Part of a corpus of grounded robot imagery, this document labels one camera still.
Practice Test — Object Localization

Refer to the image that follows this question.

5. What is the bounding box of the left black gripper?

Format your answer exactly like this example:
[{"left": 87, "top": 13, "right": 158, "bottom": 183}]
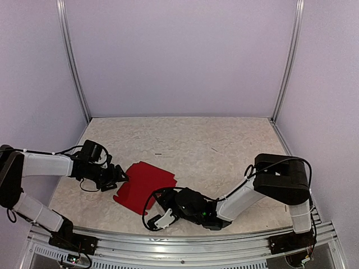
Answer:
[{"left": 86, "top": 162, "right": 128, "bottom": 191}]

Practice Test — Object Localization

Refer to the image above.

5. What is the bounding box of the red paper box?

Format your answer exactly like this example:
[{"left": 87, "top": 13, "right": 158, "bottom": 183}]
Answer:
[{"left": 113, "top": 161, "right": 177, "bottom": 215}]

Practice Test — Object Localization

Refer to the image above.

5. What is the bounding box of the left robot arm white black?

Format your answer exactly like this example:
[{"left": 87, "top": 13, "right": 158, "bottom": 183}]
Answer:
[{"left": 1, "top": 140, "right": 129, "bottom": 249}]

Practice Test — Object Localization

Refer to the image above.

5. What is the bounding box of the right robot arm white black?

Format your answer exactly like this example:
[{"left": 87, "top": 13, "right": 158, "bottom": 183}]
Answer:
[{"left": 143, "top": 154, "right": 312, "bottom": 249}]

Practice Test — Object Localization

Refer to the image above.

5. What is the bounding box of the small green circuit board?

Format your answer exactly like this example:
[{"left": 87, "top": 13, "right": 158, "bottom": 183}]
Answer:
[{"left": 66, "top": 254, "right": 81, "bottom": 265}]

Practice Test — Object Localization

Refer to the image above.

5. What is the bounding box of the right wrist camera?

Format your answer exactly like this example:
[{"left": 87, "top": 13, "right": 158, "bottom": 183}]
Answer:
[{"left": 147, "top": 208, "right": 178, "bottom": 230}]

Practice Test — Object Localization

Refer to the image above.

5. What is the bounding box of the front aluminium rail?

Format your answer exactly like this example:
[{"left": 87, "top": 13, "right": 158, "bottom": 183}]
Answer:
[{"left": 17, "top": 222, "right": 348, "bottom": 268}]

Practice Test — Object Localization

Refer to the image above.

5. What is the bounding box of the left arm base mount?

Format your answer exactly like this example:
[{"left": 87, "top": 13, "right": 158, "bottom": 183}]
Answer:
[{"left": 48, "top": 234, "right": 98, "bottom": 256}]

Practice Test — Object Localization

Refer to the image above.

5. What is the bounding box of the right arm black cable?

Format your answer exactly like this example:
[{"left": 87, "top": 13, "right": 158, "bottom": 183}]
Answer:
[{"left": 141, "top": 156, "right": 314, "bottom": 231}]

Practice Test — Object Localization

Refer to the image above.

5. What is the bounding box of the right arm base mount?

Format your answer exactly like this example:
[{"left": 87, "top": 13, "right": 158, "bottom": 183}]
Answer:
[{"left": 268, "top": 231, "right": 316, "bottom": 255}]

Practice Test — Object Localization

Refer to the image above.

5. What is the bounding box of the left aluminium frame post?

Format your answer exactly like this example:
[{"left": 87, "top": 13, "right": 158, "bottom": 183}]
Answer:
[{"left": 56, "top": 0, "right": 92, "bottom": 124}]

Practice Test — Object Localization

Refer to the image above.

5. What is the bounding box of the aluminium frame post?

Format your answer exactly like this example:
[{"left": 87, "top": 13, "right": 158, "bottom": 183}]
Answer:
[
  {"left": 56, "top": 0, "right": 92, "bottom": 124},
  {"left": 270, "top": 0, "right": 305, "bottom": 125}
]

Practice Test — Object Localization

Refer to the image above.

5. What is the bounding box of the right aluminium frame post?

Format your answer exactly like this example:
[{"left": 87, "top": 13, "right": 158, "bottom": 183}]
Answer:
[{"left": 270, "top": 0, "right": 305, "bottom": 125}]

